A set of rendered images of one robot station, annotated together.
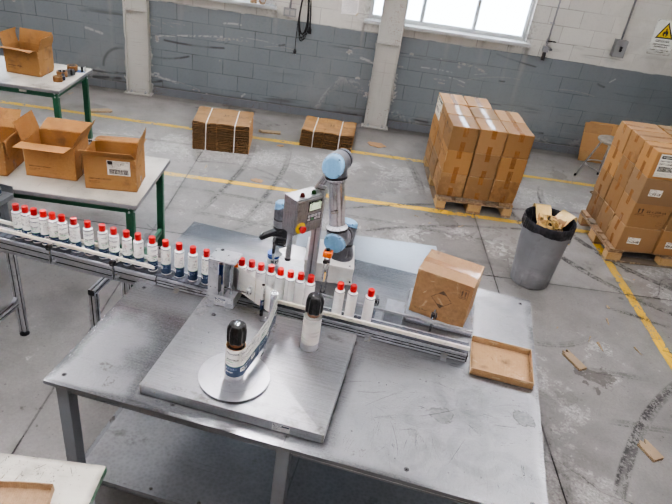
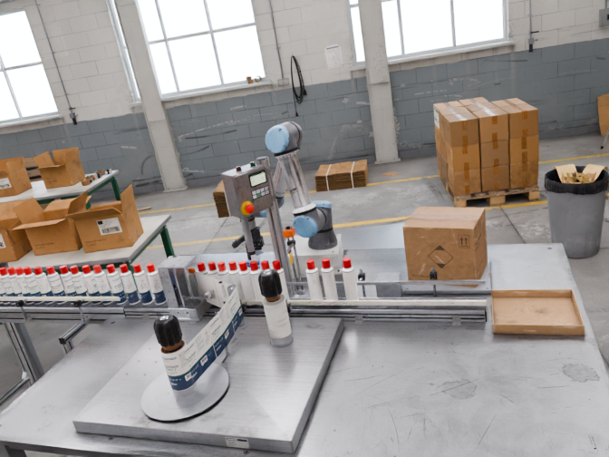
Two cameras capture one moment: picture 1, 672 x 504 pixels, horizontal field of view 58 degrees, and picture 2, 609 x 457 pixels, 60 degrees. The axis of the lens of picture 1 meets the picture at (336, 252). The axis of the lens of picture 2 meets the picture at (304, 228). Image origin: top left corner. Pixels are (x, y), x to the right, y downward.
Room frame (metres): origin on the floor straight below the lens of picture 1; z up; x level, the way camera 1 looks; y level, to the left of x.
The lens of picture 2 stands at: (0.50, -0.46, 1.99)
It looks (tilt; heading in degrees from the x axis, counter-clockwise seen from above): 21 degrees down; 12
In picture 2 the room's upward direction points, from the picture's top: 10 degrees counter-clockwise
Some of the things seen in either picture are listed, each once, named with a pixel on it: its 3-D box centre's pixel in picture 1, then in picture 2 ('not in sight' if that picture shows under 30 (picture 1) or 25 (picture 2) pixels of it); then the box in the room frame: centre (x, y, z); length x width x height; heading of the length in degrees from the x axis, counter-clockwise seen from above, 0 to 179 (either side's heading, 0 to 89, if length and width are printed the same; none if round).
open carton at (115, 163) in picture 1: (115, 156); (108, 217); (3.73, 1.59, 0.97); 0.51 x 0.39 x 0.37; 7
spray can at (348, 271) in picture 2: (368, 306); (350, 281); (2.44, -0.20, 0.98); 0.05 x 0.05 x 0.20
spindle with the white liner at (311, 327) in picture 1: (312, 321); (275, 306); (2.19, 0.06, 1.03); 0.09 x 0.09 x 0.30
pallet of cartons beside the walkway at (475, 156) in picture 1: (473, 152); (482, 148); (6.30, -1.31, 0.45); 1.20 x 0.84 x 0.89; 4
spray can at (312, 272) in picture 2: (338, 299); (314, 282); (2.46, -0.05, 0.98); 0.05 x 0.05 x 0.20
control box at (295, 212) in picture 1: (303, 211); (247, 189); (2.58, 0.19, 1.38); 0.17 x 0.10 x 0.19; 137
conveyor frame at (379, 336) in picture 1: (308, 312); (287, 308); (2.48, 0.09, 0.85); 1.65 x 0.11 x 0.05; 82
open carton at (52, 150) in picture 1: (58, 145); (59, 222); (3.76, 2.00, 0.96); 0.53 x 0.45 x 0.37; 4
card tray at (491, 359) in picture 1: (501, 361); (534, 310); (2.34, -0.89, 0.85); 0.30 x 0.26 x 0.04; 82
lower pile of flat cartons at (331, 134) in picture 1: (328, 133); (342, 175); (7.09, 0.32, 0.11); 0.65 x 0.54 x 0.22; 89
